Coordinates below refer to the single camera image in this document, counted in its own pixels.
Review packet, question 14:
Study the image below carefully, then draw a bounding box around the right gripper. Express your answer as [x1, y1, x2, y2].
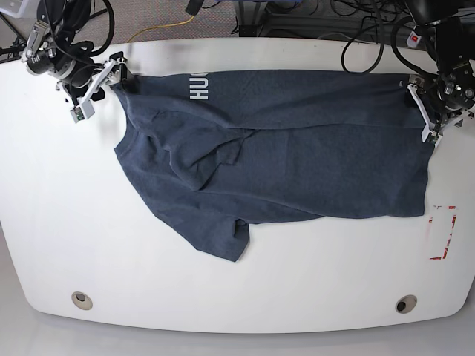
[55, 51, 134, 107]

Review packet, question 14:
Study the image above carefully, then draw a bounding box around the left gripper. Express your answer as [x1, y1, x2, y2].
[404, 60, 474, 136]

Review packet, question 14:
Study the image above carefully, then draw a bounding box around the dark blue T-shirt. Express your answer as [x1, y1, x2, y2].
[113, 70, 434, 262]

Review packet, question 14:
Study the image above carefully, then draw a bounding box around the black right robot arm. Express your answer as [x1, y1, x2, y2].
[22, 0, 136, 107]

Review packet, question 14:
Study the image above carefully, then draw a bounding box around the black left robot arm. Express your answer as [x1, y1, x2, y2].
[405, 1, 474, 139]

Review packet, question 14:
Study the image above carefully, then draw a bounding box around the white power strip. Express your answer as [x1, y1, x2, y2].
[406, 31, 422, 48]

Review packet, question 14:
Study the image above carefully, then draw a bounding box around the black tripod stand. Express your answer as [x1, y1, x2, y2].
[1, 13, 27, 64]

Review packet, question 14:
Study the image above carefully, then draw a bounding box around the red tape rectangle marking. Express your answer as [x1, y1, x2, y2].
[426, 205, 457, 260]

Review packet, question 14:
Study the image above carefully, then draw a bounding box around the clear plastic storage box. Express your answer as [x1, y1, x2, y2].
[0, 0, 39, 19]

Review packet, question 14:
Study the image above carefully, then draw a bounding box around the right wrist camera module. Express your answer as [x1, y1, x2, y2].
[70, 101, 95, 123]

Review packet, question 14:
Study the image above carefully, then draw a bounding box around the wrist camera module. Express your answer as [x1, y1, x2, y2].
[70, 101, 95, 123]
[422, 130, 442, 148]

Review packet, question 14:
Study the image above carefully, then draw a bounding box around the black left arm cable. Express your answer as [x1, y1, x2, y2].
[339, 0, 439, 77]

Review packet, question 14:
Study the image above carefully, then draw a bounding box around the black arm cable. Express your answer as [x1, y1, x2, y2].
[339, 0, 439, 77]
[62, 0, 116, 60]

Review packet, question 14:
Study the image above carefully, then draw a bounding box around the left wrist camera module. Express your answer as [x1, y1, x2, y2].
[422, 130, 442, 148]

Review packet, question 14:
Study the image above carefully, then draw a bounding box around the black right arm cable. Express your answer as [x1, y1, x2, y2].
[62, 0, 116, 60]

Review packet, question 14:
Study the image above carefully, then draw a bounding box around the yellow cable on floor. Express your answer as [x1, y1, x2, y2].
[128, 7, 196, 42]

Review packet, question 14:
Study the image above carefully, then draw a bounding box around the metal equipment frame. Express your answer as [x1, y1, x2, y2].
[231, 1, 323, 38]

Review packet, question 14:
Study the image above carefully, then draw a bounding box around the right table cable grommet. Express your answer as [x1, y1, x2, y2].
[395, 294, 418, 314]

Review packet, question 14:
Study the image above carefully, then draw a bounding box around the table cable grommet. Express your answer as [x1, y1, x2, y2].
[71, 291, 93, 311]
[395, 294, 418, 314]

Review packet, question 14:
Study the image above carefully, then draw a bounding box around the left table cable grommet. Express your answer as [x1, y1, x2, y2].
[71, 291, 93, 311]

